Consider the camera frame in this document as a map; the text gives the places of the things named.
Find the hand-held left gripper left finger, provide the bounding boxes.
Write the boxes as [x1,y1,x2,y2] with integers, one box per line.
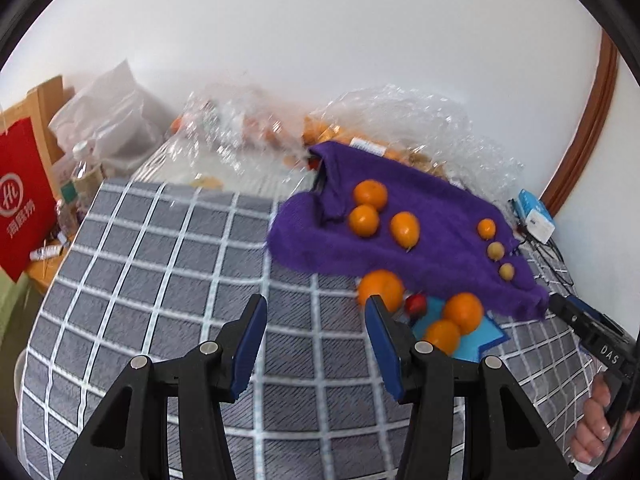
[57,293,268,480]

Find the light wooden frame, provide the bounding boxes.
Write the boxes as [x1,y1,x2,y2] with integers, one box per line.
[0,75,76,171]

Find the crumpled clear plastic wrap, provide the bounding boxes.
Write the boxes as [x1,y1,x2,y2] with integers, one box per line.
[170,85,311,186]

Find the green bedsheet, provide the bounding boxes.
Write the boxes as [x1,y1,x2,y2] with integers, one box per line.
[0,267,31,341]

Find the brown wooden door frame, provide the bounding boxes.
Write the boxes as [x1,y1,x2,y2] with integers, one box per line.
[537,30,621,211]

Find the pile of bagged oranges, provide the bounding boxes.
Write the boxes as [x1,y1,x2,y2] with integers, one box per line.
[302,117,436,171]

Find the grey checked blanket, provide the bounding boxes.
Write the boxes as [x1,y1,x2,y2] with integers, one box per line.
[15,177,616,480]

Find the person's right hand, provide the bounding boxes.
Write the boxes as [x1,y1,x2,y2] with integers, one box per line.
[570,375,626,478]

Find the wooden nightstand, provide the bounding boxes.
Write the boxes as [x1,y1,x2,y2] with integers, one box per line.
[25,245,73,291]

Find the white and blue box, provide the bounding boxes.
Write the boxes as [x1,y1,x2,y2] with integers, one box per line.
[517,189,556,242]

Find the purple towel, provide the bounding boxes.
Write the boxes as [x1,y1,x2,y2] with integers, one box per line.
[267,141,548,321]

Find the large clear plastic bag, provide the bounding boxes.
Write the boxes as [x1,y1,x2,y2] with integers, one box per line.
[305,82,523,201]

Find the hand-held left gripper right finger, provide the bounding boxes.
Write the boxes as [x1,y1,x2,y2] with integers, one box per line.
[364,295,576,480]

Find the oval orange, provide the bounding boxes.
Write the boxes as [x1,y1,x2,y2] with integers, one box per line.
[390,211,420,248]

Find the clear plastic bottle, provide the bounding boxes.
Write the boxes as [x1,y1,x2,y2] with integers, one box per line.
[70,142,106,196]

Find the round orange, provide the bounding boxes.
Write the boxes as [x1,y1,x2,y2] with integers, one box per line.
[424,320,462,356]
[357,269,405,312]
[353,179,389,209]
[348,204,380,237]
[443,292,485,335]

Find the red paper bag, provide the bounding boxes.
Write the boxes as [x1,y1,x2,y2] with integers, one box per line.
[0,117,57,283]

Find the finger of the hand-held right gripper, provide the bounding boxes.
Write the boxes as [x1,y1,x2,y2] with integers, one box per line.
[549,293,585,333]
[569,296,608,322]

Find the grey translucent plastic bag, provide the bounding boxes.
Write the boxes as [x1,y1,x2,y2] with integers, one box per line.
[47,60,168,171]

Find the black cables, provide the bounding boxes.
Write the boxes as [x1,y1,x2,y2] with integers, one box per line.
[507,200,576,291]

